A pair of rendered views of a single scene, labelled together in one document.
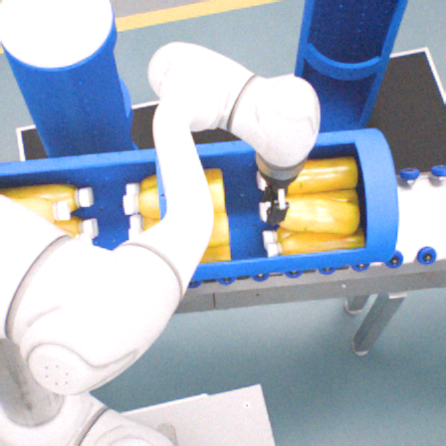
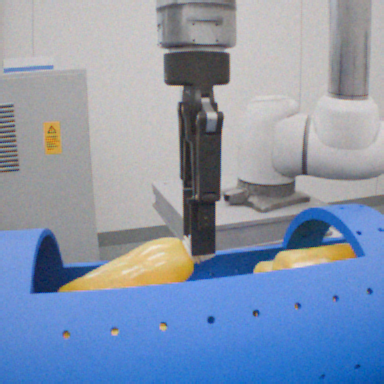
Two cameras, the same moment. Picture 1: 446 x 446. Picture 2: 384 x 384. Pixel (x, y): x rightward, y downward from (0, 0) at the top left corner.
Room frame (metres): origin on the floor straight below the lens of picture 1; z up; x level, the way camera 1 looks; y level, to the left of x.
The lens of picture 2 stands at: (1.10, -0.15, 1.39)
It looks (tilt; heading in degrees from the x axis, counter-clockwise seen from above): 17 degrees down; 173
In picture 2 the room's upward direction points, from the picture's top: straight up
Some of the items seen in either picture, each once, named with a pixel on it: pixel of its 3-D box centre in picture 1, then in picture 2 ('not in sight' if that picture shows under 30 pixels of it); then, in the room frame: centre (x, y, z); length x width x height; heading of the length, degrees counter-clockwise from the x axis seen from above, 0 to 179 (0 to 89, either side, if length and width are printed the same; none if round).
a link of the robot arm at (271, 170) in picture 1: (282, 151); (196, 27); (0.66, -0.10, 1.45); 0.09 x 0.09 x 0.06
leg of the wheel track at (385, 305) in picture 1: (375, 321); not in sight; (0.68, -0.45, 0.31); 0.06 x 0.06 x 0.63; 6
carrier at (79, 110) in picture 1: (83, 111); not in sight; (1.23, 0.41, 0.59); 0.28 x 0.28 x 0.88
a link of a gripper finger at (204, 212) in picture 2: not in sight; (206, 210); (0.70, -0.09, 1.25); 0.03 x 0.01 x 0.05; 6
